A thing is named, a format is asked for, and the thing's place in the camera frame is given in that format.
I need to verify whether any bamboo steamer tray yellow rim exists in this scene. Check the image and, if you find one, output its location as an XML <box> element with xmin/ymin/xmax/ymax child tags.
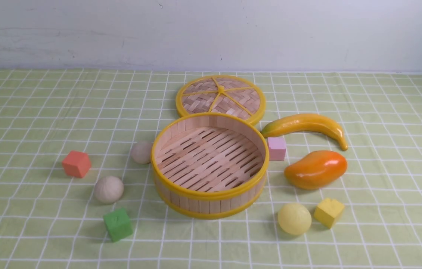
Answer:
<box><xmin>150</xmin><ymin>113</ymin><xmax>269</xmax><ymax>219</ymax></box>

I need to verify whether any yellow bun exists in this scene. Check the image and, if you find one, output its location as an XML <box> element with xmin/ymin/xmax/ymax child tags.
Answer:
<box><xmin>277</xmin><ymin>203</ymin><xmax>312</xmax><ymax>236</ymax></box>

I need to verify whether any green foam cube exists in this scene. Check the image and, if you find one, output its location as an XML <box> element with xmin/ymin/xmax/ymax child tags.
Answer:
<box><xmin>102</xmin><ymin>208</ymin><xmax>134</xmax><ymax>242</ymax></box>

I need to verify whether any woven bamboo steamer lid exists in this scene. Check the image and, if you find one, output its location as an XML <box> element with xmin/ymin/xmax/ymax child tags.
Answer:
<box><xmin>175</xmin><ymin>75</ymin><xmax>266</xmax><ymax>125</ymax></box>

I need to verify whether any white bun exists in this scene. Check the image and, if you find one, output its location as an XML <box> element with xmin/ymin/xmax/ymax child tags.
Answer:
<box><xmin>130</xmin><ymin>141</ymin><xmax>153</xmax><ymax>164</ymax></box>
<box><xmin>93</xmin><ymin>176</ymin><xmax>124</xmax><ymax>204</ymax></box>

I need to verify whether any green checkered tablecloth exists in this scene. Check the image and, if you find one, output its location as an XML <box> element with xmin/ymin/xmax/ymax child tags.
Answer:
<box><xmin>0</xmin><ymin>69</ymin><xmax>422</xmax><ymax>269</ymax></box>

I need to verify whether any red foam cube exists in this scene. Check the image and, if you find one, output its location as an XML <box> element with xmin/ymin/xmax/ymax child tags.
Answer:
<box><xmin>61</xmin><ymin>151</ymin><xmax>91</xmax><ymax>178</ymax></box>

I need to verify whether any white bun front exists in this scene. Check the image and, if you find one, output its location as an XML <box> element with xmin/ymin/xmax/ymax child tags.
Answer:
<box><xmin>93</xmin><ymin>176</ymin><xmax>124</xmax><ymax>204</ymax></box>

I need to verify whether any yellow foam cube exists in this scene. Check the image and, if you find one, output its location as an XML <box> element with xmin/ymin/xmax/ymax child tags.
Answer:
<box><xmin>313</xmin><ymin>198</ymin><xmax>345</xmax><ymax>229</ymax></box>

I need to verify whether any orange toy mango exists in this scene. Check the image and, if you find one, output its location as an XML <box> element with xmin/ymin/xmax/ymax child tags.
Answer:
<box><xmin>284</xmin><ymin>150</ymin><xmax>348</xmax><ymax>190</ymax></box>

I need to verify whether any pink foam cube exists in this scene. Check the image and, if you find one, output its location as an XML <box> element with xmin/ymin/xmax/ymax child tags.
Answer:
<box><xmin>267</xmin><ymin>136</ymin><xmax>287</xmax><ymax>161</ymax></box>

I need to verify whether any yellow toy banana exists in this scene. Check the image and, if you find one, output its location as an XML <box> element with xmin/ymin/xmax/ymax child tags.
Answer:
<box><xmin>260</xmin><ymin>114</ymin><xmax>349</xmax><ymax>151</ymax></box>

